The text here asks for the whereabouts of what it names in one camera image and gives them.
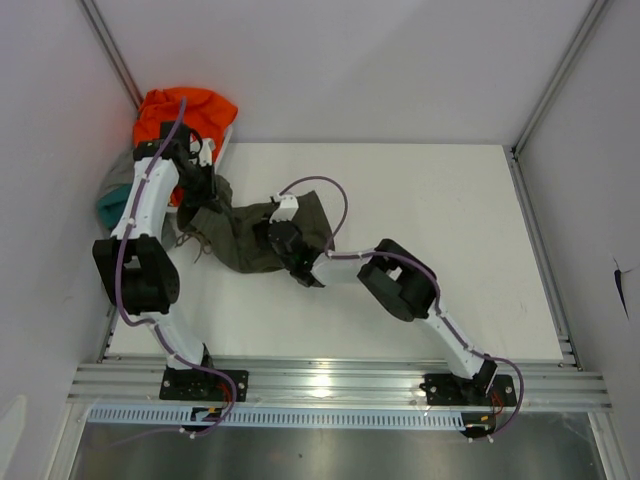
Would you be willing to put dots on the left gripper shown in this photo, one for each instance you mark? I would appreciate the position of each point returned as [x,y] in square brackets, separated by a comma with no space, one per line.
[208,198]

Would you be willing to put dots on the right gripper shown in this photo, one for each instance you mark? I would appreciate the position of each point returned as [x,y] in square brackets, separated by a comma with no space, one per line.
[261,230]

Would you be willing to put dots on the olive green shorts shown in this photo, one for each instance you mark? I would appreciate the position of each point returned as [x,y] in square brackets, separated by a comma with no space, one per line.
[237,236]

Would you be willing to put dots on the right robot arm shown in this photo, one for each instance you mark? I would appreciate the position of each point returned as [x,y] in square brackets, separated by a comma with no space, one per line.
[405,288]

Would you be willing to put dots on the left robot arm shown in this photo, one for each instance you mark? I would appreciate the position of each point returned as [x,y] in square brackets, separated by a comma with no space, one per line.
[139,277]

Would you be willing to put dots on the orange shorts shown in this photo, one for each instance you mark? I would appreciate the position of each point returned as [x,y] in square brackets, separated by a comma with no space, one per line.
[162,113]

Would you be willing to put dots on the grey shorts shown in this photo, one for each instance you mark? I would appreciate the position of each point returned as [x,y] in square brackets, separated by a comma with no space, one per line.
[120,174]

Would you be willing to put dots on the teal shorts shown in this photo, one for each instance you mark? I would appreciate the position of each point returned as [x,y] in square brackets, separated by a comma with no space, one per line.
[111,205]

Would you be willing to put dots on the white plastic basket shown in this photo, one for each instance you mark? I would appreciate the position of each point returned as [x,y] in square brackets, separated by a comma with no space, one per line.
[225,145]

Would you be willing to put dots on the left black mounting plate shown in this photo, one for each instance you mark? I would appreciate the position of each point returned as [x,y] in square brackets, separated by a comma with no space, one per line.
[193,385]

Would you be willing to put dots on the black mounting plate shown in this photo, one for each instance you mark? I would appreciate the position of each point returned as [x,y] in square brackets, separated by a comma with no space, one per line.
[448,390]
[193,385]

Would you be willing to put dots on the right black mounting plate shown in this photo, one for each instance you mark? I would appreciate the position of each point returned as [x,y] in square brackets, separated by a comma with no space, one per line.
[448,390]

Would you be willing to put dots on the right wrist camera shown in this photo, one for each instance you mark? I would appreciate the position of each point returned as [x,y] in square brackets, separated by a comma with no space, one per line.
[286,207]

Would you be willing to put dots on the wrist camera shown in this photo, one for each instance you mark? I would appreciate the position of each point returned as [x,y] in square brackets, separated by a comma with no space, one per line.
[286,207]
[205,150]

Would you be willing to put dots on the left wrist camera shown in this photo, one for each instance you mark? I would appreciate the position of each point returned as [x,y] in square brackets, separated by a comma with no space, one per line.
[205,150]

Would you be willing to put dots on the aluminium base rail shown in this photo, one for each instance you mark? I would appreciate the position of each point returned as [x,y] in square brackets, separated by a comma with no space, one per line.
[333,383]

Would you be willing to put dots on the left aluminium corner post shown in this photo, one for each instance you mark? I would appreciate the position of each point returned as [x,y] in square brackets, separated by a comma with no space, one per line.
[111,50]

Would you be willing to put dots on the aluminium corner post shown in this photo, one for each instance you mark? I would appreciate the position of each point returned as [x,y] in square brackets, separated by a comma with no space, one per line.
[111,50]
[576,47]

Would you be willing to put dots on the slotted cable duct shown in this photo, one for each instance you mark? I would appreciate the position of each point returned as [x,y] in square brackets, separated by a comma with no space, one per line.
[242,416]

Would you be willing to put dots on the right aluminium corner post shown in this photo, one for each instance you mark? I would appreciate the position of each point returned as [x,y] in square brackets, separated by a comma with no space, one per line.
[576,47]

